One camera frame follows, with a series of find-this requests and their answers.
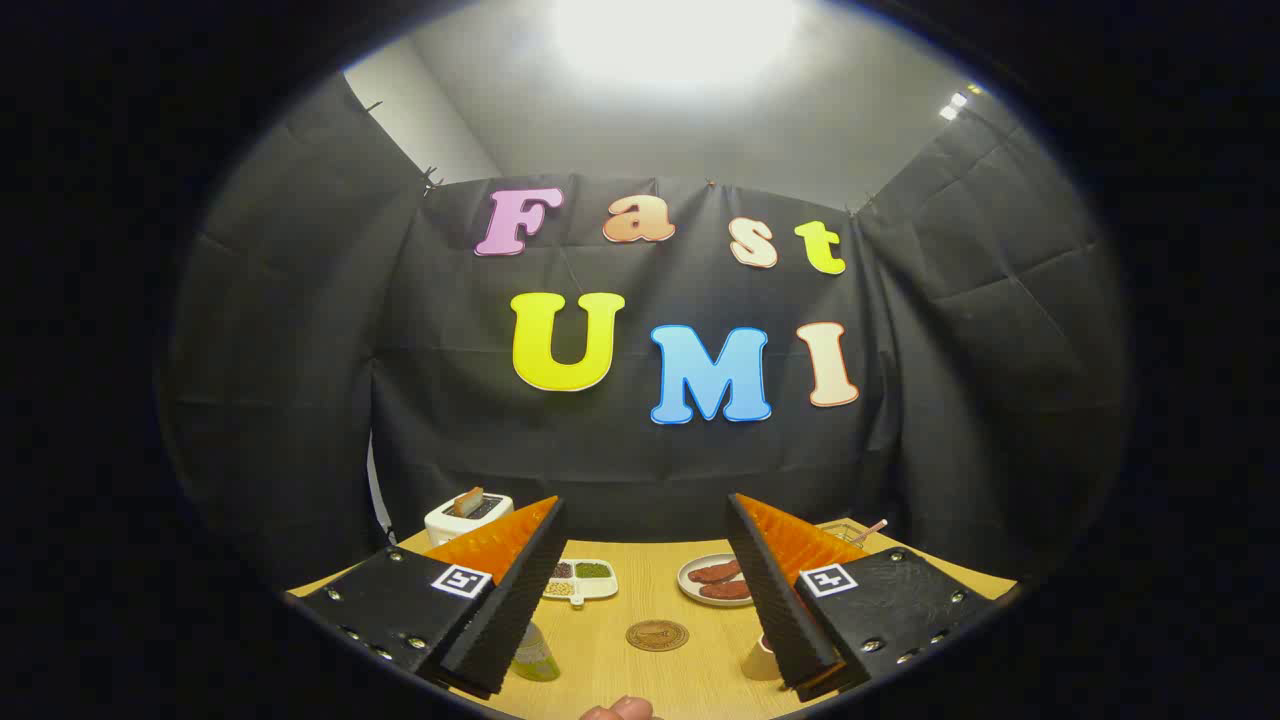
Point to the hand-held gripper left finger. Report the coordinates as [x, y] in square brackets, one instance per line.
[500, 620]

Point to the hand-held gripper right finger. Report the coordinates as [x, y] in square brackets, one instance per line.
[785, 620]

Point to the silver juice bottle green label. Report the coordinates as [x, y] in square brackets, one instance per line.
[538, 658]

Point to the round wooden coaster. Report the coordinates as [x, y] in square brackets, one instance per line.
[657, 635]

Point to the brown sausage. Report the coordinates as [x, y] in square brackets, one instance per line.
[728, 591]
[714, 572]

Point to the white divided dish with beans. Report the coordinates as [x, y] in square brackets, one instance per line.
[582, 582]

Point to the white oval plate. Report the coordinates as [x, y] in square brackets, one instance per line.
[690, 590]

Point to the white toaster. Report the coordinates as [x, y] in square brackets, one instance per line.
[450, 525]

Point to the toast slice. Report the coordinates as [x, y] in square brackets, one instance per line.
[468, 500]

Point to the pink striped straw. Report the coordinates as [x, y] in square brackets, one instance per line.
[873, 527]

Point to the wooden table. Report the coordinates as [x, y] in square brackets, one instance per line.
[640, 680]

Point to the small ceiling spot light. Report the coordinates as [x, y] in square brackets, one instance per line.
[954, 106]

